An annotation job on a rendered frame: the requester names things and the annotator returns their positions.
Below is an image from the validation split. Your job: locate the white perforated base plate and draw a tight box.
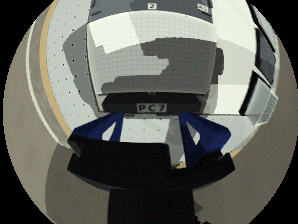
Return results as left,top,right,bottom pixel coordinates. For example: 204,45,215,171
46,0,259,164

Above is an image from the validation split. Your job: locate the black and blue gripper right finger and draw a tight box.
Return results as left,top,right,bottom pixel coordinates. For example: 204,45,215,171
178,112,231,167

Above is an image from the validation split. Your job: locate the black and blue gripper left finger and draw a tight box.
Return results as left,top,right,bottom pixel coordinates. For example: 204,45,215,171
71,112,124,142

